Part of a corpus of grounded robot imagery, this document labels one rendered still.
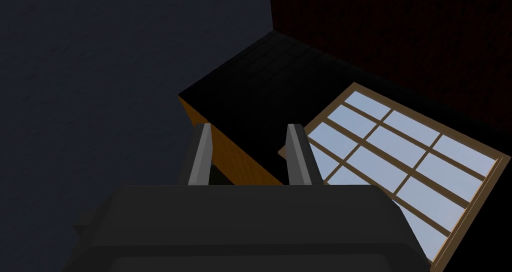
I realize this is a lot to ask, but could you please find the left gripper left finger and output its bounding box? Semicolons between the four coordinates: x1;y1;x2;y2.
178;122;213;187

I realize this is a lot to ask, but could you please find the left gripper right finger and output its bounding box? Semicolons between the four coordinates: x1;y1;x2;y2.
286;123;324;186

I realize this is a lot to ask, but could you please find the orange wooden cupboard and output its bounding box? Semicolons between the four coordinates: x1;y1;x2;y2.
177;29;321;187

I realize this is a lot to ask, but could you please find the brown framed window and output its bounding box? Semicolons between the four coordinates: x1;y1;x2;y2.
278;81;512;272

